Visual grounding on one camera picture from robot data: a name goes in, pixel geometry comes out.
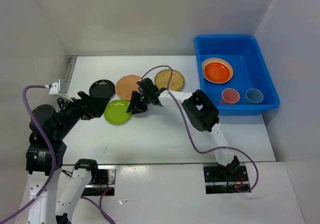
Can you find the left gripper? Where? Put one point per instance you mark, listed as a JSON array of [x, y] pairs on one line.
[[96, 105]]

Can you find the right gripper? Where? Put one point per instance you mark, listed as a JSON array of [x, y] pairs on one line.
[[133, 103]]

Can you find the black round plate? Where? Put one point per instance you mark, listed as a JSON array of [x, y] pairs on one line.
[[103, 88]]

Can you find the green round plate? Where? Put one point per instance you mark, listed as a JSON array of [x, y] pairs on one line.
[[116, 112]]

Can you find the light brown woven plate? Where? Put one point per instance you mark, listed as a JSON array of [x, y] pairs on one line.
[[126, 85]]

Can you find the orange round plate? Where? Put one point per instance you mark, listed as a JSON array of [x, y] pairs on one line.
[[217, 72]]

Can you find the beige round plate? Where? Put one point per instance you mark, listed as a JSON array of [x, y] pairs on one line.
[[216, 60]]

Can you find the pink plastic cup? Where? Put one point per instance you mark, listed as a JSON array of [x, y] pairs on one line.
[[229, 96]]

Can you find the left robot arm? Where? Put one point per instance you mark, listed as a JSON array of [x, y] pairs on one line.
[[44, 159]]

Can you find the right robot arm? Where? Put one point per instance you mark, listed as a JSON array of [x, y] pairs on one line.
[[196, 109]]

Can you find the blue plastic bin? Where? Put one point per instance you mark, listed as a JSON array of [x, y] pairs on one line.
[[243, 53]]

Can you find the bamboo pattern round plate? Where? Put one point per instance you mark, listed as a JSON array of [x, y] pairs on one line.
[[177, 80]]

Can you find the blue plastic cup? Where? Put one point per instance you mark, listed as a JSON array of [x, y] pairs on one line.
[[253, 96]]

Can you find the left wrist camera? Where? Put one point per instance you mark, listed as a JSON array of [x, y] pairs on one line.
[[58, 87]]

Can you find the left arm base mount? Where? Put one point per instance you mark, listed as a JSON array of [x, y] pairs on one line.
[[103, 183]]

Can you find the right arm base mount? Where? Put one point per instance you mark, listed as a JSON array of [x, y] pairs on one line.
[[217, 182]]

